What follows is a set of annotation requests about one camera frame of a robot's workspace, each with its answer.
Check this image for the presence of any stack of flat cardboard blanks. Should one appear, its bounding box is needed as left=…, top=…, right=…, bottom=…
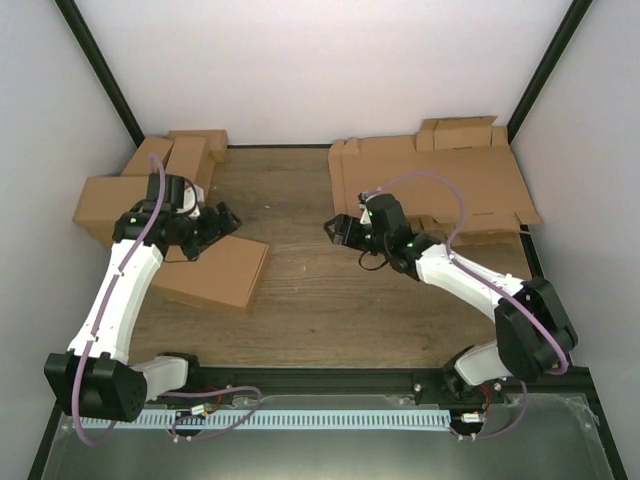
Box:
left=328, top=116, right=542, bottom=247

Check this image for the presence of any black left frame post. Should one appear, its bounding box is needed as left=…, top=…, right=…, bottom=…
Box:
left=54, top=0, right=145, bottom=147

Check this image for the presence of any small folded cardboard box rear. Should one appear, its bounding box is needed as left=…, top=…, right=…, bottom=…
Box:
left=167, top=129, right=228, bottom=164

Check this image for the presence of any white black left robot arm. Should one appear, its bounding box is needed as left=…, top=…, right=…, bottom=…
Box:
left=44, top=173, right=242, bottom=422

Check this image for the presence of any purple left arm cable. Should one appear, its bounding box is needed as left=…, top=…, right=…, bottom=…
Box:
left=72, top=153, right=264, bottom=446

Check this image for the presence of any black right frame post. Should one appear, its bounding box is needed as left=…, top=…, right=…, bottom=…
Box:
left=507, top=0, right=593, bottom=144

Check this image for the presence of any large folded cardboard box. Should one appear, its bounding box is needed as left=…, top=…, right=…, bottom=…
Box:
left=73, top=176, right=148, bottom=248

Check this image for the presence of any black frame post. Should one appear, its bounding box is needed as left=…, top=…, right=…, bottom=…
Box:
left=507, top=0, right=593, bottom=144
left=54, top=0, right=145, bottom=147

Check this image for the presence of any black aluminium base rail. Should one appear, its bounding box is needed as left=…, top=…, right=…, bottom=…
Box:
left=189, top=367, right=598, bottom=408

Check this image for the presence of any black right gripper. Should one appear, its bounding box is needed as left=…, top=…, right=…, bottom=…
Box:
left=324, top=215, right=391, bottom=256

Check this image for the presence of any brown cardboard box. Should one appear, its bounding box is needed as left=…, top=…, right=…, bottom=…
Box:
left=152, top=236, right=270, bottom=315

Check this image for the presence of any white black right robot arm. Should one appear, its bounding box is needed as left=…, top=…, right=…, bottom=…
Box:
left=323, top=194, right=578, bottom=403

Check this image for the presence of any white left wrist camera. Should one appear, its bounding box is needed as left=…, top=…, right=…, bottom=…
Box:
left=183, top=185, right=204, bottom=217

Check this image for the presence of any light blue slotted cable duct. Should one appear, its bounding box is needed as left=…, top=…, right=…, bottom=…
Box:
left=74, top=409, right=451, bottom=430

